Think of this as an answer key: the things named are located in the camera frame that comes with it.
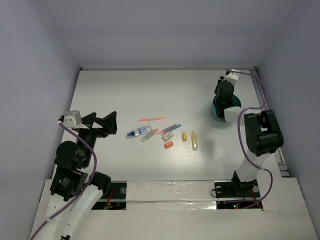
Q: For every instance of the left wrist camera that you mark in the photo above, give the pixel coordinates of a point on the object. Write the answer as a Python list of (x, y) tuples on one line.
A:
[(72, 120)]

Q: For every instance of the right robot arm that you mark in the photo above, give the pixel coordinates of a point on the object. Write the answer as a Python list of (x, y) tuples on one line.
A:
[(263, 136)]

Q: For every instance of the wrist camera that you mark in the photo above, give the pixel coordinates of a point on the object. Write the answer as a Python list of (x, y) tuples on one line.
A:
[(232, 76), (72, 120)]

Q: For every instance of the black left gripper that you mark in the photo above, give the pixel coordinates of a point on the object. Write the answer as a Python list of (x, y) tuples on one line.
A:
[(97, 127)]

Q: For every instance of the yellow highlighter cap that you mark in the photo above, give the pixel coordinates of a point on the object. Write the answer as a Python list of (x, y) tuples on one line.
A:
[(184, 136)]

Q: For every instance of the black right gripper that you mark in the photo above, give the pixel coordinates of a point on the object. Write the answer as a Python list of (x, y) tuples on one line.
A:
[(216, 91)]

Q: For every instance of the white eraser box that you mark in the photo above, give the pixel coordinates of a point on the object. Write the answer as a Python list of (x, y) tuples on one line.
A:
[(167, 135)]

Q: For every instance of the clear uncapped yellow highlighter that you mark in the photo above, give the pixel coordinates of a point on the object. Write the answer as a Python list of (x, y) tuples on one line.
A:
[(194, 141)]

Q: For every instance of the orange highlighter cap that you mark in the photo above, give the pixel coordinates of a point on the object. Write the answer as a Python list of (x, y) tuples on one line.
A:
[(168, 144)]

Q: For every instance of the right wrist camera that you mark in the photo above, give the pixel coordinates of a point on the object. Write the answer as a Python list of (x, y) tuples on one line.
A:
[(232, 76)]

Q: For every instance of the pink orange thin pen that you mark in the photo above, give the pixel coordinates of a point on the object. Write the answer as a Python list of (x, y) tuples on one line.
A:
[(151, 119)]

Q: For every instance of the clear spray bottle blue cap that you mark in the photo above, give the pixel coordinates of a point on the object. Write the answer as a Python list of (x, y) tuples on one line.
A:
[(139, 131)]

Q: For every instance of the teal round pen holder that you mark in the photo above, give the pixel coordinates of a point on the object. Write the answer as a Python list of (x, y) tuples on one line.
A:
[(213, 114)]

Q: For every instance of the clear uncapped orange highlighter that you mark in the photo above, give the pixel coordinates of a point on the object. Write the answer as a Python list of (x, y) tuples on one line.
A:
[(148, 135)]

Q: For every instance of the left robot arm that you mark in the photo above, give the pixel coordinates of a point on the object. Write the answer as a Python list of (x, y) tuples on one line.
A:
[(76, 185)]

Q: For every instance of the blue thin pen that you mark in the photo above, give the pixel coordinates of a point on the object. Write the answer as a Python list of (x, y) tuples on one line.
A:
[(172, 128)]

